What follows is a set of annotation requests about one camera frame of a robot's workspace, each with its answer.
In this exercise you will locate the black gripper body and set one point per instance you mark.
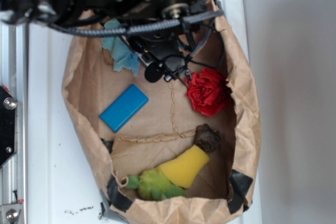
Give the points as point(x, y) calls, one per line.
point(146, 17)

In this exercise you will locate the light blue cloth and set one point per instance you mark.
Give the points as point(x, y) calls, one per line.
point(122, 56)

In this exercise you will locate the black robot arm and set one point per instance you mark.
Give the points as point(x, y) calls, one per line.
point(102, 18)

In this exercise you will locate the red crumpled cloth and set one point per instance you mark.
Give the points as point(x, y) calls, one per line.
point(208, 91)

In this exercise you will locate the black round microphone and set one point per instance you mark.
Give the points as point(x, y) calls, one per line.
point(153, 73)

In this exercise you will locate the blue rectangular block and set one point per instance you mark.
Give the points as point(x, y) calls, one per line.
point(120, 111)

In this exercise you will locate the dark brown lump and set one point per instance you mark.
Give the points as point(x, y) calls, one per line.
point(206, 138)

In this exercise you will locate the brown paper bag bin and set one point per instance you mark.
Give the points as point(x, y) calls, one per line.
point(164, 128)

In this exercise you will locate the yellow sponge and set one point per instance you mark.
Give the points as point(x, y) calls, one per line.
point(183, 170)

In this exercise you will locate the green plush toy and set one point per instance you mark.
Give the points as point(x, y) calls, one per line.
point(153, 185)

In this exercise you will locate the aluminium frame rail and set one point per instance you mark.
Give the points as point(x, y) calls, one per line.
point(14, 54)

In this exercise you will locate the black metal bracket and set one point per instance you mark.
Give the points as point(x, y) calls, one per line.
point(8, 126)

